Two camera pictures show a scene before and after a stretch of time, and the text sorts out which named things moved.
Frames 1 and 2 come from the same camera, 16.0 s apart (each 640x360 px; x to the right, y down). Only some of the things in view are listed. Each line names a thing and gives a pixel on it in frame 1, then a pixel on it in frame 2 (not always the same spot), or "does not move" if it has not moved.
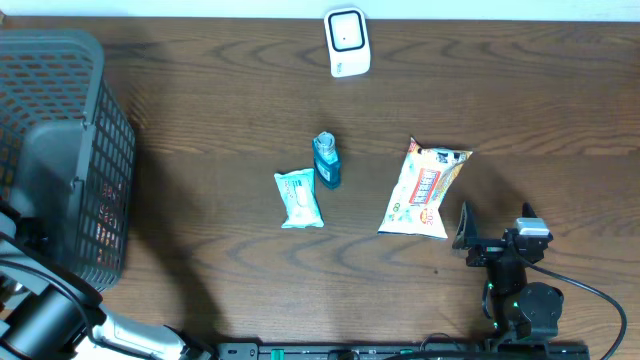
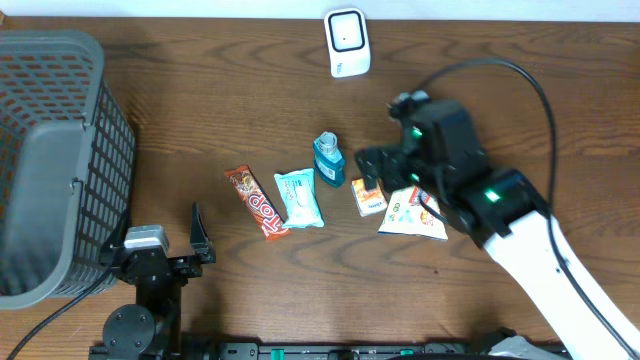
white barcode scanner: (348, 41) does not move
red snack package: (108, 224) to (272, 226)
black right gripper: (467, 237) to (367, 165)
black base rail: (500, 350) does not move
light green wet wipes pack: (298, 189) does not move
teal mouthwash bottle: (327, 159) does not move
